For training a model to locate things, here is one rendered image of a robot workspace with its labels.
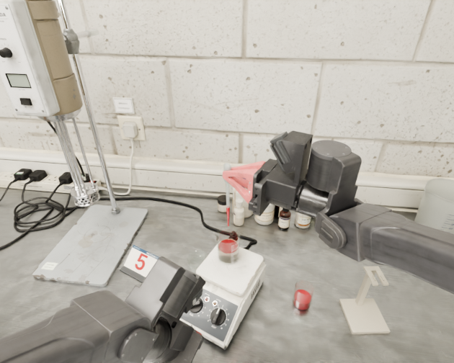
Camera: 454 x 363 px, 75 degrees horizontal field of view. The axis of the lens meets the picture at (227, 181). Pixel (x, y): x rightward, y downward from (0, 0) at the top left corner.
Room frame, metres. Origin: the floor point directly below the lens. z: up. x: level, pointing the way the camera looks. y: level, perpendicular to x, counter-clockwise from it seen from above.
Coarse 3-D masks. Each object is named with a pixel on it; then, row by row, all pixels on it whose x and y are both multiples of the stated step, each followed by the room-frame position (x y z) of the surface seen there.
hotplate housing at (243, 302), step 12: (264, 264) 0.48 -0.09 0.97; (264, 276) 0.48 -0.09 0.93; (204, 288) 0.41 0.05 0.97; (216, 288) 0.41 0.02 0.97; (252, 288) 0.41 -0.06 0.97; (228, 300) 0.38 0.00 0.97; (240, 300) 0.38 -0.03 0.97; (252, 300) 0.42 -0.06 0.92; (240, 312) 0.36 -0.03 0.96; (204, 336) 0.33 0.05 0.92; (228, 336) 0.32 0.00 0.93
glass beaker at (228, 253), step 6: (222, 228) 0.50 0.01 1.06; (228, 228) 0.50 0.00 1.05; (234, 228) 0.50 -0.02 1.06; (216, 234) 0.48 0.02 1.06; (222, 234) 0.50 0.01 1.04; (228, 234) 0.50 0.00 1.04; (234, 234) 0.50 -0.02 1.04; (240, 234) 0.48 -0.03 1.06; (216, 240) 0.46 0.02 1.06; (234, 240) 0.46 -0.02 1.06; (222, 246) 0.46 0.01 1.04; (228, 246) 0.46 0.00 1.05; (234, 246) 0.46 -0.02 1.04; (222, 252) 0.46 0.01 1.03; (228, 252) 0.46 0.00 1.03; (234, 252) 0.46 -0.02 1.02; (222, 258) 0.46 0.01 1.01; (228, 258) 0.46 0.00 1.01; (234, 258) 0.46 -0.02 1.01; (228, 264) 0.46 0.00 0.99
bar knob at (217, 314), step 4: (216, 308) 0.37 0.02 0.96; (220, 308) 0.36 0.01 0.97; (212, 312) 0.36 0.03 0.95; (216, 312) 0.35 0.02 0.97; (220, 312) 0.35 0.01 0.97; (224, 312) 0.36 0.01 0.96; (212, 316) 0.36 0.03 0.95; (216, 316) 0.35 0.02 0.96; (220, 316) 0.35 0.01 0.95; (224, 316) 0.35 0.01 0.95; (212, 320) 0.34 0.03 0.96; (216, 320) 0.34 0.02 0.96; (220, 320) 0.35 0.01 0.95; (224, 320) 0.35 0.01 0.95; (216, 324) 0.34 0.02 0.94; (220, 324) 0.34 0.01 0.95
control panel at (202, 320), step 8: (208, 296) 0.39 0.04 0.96; (216, 296) 0.39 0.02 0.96; (208, 304) 0.38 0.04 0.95; (216, 304) 0.38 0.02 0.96; (224, 304) 0.37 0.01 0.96; (232, 304) 0.37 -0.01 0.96; (200, 312) 0.37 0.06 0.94; (208, 312) 0.37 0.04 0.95; (232, 312) 0.36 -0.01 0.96; (184, 320) 0.36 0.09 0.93; (192, 320) 0.36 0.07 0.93; (200, 320) 0.35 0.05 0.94; (208, 320) 0.35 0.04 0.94; (232, 320) 0.35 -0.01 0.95; (200, 328) 0.34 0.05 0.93; (208, 328) 0.34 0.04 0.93; (216, 328) 0.34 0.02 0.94; (224, 328) 0.33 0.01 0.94; (216, 336) 0.32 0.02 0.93; (224, 336) 0.32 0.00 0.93
